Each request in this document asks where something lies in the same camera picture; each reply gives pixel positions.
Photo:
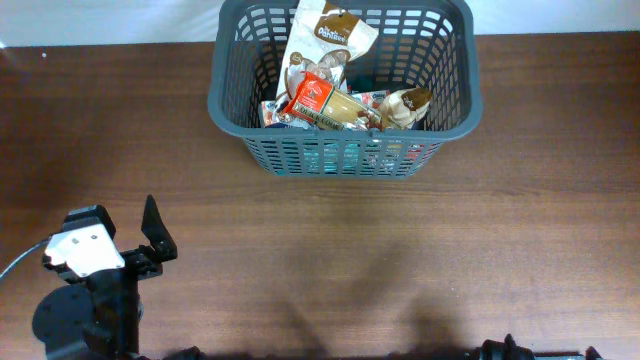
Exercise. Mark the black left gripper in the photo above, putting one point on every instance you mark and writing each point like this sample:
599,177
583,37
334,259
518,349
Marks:
138,261

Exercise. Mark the Kleenex tissue multipack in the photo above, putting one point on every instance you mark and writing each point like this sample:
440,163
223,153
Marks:
268,118

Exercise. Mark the San Remo spaghetti pack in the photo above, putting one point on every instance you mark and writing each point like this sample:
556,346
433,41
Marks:
323,105

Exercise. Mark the mushroom pouch beige brown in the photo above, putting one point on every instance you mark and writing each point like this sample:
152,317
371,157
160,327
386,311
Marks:
322,40

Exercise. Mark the coconut pouch beige brown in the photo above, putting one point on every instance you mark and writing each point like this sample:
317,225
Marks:
401,109

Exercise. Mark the teal wet wipes pack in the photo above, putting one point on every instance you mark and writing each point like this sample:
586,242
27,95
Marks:
332,159

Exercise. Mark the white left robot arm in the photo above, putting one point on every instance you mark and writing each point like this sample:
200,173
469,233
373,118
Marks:
96,315

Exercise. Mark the grey plastic basket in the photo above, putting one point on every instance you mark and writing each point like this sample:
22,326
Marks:
429,44

